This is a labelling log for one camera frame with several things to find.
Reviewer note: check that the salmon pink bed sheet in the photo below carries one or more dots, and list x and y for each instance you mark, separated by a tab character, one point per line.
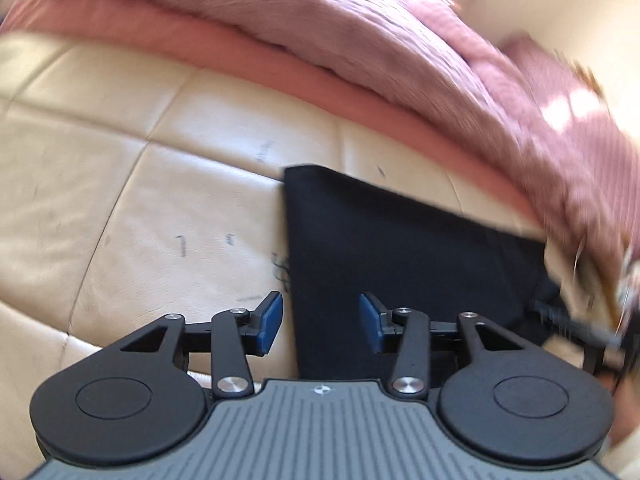
200	35

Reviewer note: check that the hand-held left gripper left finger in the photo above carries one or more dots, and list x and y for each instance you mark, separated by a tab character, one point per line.
270	321

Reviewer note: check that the pink fluffy blanket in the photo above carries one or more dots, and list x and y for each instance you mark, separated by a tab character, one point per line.
400	50

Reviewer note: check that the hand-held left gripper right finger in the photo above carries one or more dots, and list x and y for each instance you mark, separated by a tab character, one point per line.
370	320

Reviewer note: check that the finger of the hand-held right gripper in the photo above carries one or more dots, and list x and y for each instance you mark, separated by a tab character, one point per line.
570	321

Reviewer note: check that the black pants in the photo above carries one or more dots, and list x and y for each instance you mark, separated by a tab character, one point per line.
400	250

